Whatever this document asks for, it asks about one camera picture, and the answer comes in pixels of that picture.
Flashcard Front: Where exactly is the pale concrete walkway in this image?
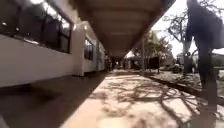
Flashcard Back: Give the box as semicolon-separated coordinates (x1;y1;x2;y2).
0;69;224;128

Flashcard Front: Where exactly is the brown walkway canopy roof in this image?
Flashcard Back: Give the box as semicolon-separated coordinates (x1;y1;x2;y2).
68;0;177;58

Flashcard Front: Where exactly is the green leafy tree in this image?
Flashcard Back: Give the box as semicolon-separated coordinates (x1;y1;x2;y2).
132;30;174;70

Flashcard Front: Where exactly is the dirt ground strip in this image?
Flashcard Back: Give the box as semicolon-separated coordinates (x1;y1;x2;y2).
143;69;224;98

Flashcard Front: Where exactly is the bare branched tree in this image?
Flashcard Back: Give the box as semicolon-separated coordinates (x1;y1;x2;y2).
163;0;224;75

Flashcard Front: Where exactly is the white building with dark windows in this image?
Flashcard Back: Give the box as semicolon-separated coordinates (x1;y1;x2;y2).
0;0;111;89

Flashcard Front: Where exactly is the person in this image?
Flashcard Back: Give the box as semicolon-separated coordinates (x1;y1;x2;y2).
184;0;224;113

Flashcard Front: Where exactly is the canopy support post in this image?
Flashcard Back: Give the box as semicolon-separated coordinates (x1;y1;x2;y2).
140;38;146;75

